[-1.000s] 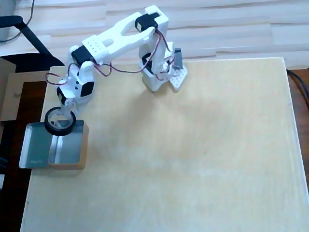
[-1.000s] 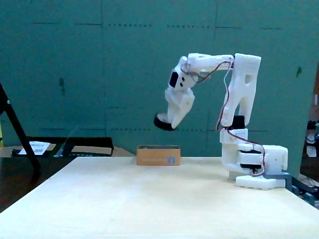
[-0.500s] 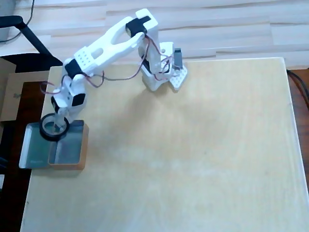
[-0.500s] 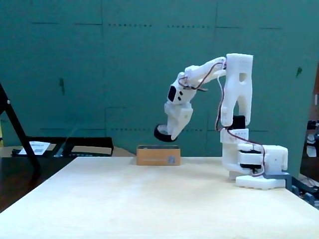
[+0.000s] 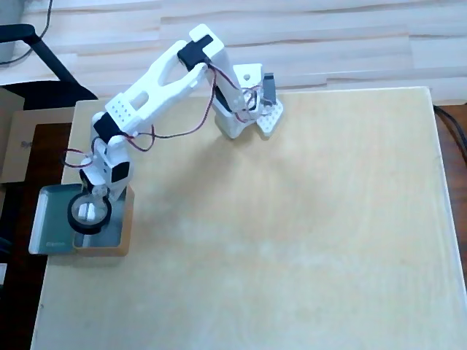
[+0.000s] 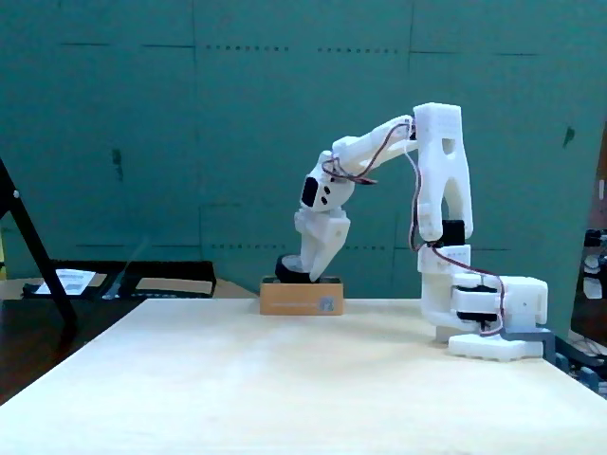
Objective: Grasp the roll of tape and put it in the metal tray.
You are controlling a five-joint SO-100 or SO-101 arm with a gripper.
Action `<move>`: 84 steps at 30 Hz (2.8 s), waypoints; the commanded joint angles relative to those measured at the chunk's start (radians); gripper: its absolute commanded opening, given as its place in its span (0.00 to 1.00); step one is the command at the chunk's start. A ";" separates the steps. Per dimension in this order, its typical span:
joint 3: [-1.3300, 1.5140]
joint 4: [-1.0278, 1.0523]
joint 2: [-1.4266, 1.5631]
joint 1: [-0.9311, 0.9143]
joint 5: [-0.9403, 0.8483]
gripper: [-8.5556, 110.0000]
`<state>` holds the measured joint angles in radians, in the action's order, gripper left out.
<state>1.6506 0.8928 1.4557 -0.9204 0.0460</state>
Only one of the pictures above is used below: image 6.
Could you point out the orange cardboard box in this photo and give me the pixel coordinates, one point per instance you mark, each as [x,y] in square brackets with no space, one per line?
[289,298]

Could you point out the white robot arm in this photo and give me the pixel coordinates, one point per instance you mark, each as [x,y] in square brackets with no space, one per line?
[441,156]

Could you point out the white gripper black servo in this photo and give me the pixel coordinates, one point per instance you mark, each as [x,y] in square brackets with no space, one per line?
[323,235]

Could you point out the white printed paper label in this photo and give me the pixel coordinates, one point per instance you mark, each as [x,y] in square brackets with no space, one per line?
[71,280]

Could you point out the black tape roll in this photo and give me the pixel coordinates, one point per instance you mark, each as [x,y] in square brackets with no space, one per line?
[287,272]

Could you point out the black slanted stand leg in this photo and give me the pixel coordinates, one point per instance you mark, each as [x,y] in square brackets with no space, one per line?
[42,256]

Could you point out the grey table clamp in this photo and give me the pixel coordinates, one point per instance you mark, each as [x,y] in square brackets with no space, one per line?
[545,339]

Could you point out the dark equipment with white parts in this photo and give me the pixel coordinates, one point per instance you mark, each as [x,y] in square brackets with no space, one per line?
[590,284]

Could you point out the grey slanted bar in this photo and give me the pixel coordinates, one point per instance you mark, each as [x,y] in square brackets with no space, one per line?
[124,272]

